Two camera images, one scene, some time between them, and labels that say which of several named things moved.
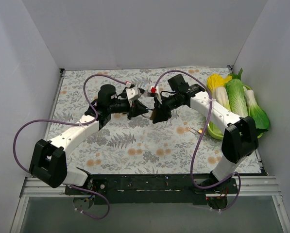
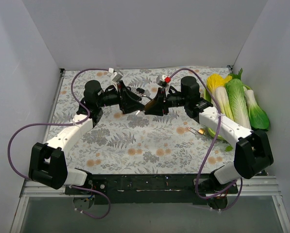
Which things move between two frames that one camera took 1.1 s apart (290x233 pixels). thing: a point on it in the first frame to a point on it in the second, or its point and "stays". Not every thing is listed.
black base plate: (180, 189) stays
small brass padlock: (199, 131) stays
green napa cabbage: (237, 98) stays
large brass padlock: (153, 114) to (150, 104)
